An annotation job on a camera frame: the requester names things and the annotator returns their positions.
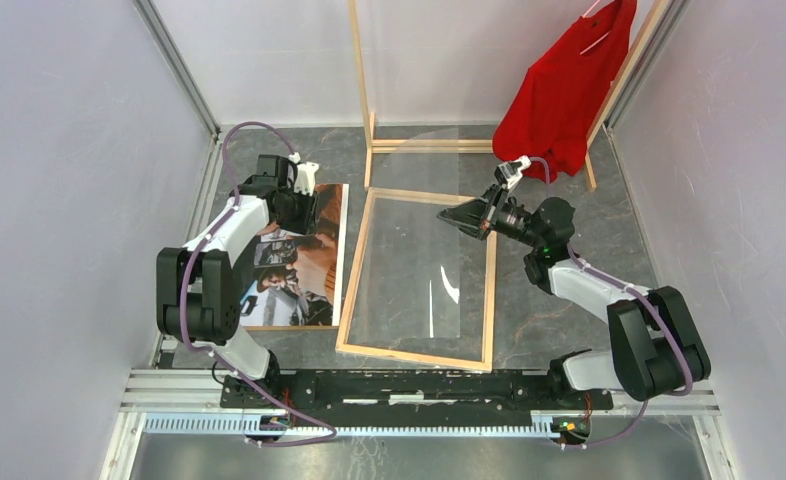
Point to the aluminium rail with cable comb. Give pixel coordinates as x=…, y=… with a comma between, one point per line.
x=188, y=402

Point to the printed photo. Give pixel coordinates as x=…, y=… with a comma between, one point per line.
x=307, y=265

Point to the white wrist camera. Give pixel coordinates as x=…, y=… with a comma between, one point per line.
x=305, y=177
x=509, y=174

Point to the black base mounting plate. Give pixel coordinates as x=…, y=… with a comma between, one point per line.
x=306, y=391

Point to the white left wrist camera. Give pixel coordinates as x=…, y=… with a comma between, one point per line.
x=305, y=177

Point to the clear acrylic sheet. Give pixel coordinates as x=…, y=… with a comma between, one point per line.
x=410, y=279

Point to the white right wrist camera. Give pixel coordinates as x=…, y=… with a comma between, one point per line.
x=509, y=174

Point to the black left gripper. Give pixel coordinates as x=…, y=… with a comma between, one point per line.
x=307, y=222

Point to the brown backing board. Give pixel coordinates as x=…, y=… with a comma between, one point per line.
x=287, y=327

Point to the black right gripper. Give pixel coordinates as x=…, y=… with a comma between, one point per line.
x=479, y=216

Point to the red t-shirt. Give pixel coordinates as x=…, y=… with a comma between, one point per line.
x=562, y=92

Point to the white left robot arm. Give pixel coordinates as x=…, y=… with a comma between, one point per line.
x=197, y=288

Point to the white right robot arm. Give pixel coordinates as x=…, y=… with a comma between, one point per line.
x=654, y=345

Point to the white wooden picture frame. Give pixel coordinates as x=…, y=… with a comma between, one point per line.
x=473, y=350

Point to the wooden clothes rack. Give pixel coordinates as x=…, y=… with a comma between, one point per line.
x=660, y=16

